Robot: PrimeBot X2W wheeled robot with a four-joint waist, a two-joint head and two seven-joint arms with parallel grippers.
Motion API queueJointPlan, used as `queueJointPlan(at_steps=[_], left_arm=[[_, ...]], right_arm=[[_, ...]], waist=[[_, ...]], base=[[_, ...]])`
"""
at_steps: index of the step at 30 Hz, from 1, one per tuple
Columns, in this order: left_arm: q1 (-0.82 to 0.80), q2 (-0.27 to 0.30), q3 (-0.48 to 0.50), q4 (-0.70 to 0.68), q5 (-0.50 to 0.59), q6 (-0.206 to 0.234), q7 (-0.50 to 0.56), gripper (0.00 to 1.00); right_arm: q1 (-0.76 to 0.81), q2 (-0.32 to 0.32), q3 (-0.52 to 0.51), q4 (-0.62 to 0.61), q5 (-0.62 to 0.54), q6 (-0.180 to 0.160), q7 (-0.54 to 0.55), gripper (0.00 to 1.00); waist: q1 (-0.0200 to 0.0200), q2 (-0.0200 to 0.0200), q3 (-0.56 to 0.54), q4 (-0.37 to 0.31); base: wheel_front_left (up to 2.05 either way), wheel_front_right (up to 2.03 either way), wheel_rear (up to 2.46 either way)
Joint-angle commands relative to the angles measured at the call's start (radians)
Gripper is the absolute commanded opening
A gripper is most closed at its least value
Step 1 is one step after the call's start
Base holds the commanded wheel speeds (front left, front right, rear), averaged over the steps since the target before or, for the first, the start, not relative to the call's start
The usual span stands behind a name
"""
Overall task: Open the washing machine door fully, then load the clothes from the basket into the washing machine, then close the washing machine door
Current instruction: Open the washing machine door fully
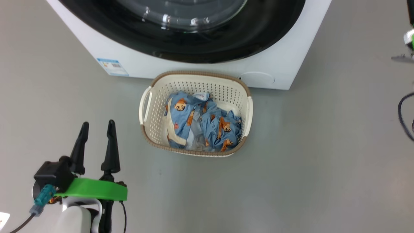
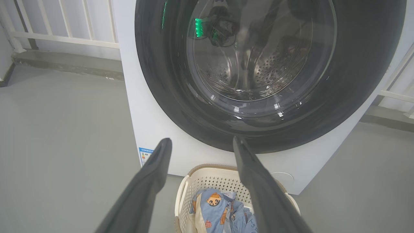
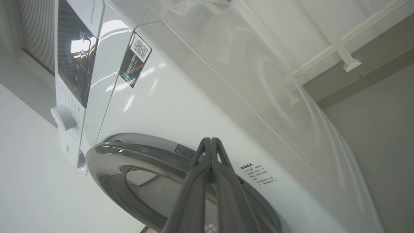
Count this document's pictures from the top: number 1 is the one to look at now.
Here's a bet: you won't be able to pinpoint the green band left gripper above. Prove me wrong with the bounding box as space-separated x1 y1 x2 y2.
55 120 128 233

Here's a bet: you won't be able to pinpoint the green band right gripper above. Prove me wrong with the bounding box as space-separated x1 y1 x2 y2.
404 0 414 50

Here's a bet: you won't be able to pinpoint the blue bear print clothes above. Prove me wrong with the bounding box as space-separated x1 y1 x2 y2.
164 91 243 152

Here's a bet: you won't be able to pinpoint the black round glass washer door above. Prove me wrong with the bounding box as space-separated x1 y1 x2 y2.
58 0 306 64

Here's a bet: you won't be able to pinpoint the cream perforated laundry basket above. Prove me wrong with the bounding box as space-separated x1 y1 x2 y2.
139 71 253 158

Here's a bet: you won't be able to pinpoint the white front-load washing machine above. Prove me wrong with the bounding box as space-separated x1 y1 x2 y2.
45 0 333 90

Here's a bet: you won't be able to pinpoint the blue energy label sticker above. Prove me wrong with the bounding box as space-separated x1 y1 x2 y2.
96 58 129 77

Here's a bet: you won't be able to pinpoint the round white filter cover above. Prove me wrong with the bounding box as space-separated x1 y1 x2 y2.
239 72 275 88

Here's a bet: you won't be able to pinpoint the teal connector left cable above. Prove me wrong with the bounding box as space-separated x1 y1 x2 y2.
10 184 56 233

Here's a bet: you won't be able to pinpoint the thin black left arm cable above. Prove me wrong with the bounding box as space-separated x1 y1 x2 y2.
120 201 127 233

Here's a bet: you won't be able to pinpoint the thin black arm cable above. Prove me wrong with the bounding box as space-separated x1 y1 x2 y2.
398 92 414 142
120 201 127 233

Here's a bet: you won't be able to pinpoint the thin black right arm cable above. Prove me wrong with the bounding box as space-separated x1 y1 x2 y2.
398 92 414 142

